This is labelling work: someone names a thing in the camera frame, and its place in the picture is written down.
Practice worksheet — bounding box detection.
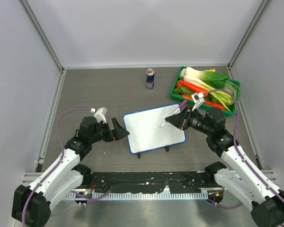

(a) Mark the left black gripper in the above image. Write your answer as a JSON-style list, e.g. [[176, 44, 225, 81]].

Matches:
[[89, 117, 129, 143]]

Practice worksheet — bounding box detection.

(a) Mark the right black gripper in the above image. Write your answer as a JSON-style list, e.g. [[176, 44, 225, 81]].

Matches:
[[166, 105, 213, 136]]

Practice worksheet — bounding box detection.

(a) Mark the pink capped marker pen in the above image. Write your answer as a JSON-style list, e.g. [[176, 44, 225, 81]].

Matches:
[[160, 99, 187, 128]]

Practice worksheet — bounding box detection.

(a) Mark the blue framed whiteboard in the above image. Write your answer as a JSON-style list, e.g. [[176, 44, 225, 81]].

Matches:
[[123, 103, 186, 155]]

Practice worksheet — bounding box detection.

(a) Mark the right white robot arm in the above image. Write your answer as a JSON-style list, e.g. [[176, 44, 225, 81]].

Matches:
[[165, 107, 284, 227]]

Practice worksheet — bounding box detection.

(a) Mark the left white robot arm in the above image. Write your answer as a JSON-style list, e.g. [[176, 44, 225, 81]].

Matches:
[[11, 116, 130, 227]]

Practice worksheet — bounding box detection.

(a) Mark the green plastic tray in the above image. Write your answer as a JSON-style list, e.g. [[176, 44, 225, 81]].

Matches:
[[170, 66, 236, 116]]

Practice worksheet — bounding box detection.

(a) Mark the small orange carrot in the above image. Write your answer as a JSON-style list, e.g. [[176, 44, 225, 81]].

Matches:
[[181, 94, 226, 110]]

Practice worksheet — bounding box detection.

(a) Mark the large orange carrot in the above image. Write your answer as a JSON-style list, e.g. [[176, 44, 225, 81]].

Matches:
[[174, 80, 207, 96]]

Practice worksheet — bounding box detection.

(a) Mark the white green bok choy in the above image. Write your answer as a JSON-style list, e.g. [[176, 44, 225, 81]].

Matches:
[[179, 67, 227, 89]]

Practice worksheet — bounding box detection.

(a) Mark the red bull can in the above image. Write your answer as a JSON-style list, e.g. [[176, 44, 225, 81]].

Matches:
[[145, 69, 155, 89]]

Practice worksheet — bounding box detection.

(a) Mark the green onion bunch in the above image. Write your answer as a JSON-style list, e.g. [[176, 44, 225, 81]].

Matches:
[[191, 79, 241, 112]]

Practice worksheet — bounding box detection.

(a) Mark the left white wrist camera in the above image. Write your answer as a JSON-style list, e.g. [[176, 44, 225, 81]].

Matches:
[[94, 107, 107, 123]]

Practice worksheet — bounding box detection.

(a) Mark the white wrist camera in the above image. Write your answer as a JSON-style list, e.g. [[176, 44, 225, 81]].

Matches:
[[191, 92, 204, 111], [94, 107, 107, 123]]

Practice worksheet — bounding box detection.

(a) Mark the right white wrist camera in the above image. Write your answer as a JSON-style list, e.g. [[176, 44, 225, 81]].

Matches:
[[191, 92, 204, 111]]

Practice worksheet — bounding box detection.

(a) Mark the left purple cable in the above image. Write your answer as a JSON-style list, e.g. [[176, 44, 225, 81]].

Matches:
[[21, 108, 112, 227]]

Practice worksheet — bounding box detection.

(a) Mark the purple cable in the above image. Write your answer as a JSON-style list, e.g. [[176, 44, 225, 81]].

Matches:
[[201, 88, 284, 227], [21, 108, 112, 227]]

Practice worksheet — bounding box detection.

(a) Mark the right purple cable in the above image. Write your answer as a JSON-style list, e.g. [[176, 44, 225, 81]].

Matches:
[[201, 88, 284, 227]]

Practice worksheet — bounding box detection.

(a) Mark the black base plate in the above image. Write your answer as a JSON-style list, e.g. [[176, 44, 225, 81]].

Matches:
[[64, 170, 234, 194]]

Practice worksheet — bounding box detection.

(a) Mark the white slotted cable duct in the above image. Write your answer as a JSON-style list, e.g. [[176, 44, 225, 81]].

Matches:
[[66, 190, 208, 201]]

